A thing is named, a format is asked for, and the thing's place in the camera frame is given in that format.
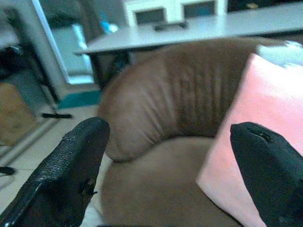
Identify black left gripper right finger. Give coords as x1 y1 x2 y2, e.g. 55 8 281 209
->
230 122 303 227

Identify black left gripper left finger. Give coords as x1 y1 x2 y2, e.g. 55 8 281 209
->
0 116 111 227

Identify pink pillow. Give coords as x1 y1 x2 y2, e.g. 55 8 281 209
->
195 52 303 227

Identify brown leather sofa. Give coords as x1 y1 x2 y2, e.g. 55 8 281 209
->
97 37 288 227

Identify cardboard box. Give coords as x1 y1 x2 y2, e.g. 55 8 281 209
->
0 81 40 147

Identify black metal stand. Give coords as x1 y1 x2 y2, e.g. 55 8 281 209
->
4 7 73 120

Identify grey table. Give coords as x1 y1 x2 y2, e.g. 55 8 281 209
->
74 9 303 89

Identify black flat device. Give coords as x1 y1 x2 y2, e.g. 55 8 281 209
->
153 21 189 31

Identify white shelf unit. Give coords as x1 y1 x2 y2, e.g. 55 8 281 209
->
122 0 229 27

